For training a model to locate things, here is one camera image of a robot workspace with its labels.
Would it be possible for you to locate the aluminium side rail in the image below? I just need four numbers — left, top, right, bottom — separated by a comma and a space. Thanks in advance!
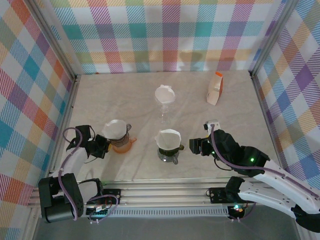
53, 74, 81, 177
249, 71, 288, 185

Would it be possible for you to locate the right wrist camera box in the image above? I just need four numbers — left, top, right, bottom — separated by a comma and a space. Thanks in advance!
203, 119, 221, 131

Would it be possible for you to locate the grey glass coffee server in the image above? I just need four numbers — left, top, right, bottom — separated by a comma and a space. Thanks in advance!
157, 149, 181, 165

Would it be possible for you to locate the aluminium mounting rail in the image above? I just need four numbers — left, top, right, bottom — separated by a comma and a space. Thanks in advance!
27, 176, 305, 211

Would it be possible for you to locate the left green circuit board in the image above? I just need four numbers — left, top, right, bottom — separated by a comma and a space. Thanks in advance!
86, 206, 111, 218

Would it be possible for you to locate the clear glass coffee server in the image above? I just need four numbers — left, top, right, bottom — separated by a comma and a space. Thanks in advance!
158, 102, 173, 125

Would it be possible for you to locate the orange coffee filter pack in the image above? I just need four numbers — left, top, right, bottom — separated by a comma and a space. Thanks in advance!
206, 71, 224, 107

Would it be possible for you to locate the dark green coffee dripper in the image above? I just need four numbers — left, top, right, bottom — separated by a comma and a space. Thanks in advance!
157, 142, 185, 155

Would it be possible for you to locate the slotted grey cable duct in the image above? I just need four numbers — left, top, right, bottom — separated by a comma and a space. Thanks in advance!
82, 208, 230, 218

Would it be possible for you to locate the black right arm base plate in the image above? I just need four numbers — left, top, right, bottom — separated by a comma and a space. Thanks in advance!
208, 186, 255, 204

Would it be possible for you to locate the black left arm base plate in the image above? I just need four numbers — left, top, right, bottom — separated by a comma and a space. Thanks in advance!
96, 188, 122, 206

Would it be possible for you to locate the grey plastic coffee dripper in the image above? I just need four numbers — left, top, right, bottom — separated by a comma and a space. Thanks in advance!
109, 123, 132, 148

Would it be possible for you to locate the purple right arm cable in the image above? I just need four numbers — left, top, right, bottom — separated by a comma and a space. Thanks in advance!
209, 123, 320, 222

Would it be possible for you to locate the right circuit board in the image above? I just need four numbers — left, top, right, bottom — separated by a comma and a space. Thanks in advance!
228, 204, 245, 215

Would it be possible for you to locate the white paper coffee filter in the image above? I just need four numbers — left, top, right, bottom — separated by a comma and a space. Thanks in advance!
101, 119, 127, 140
154, 84, 176, 105
154, 129, 182, 152

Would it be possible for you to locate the aluminium frame post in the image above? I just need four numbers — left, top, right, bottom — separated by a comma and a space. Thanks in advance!
24, 0, 81, 81
248, 0, 301, 78

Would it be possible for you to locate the orange coffee server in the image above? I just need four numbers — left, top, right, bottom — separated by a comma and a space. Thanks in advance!
111, 137, 138, 154

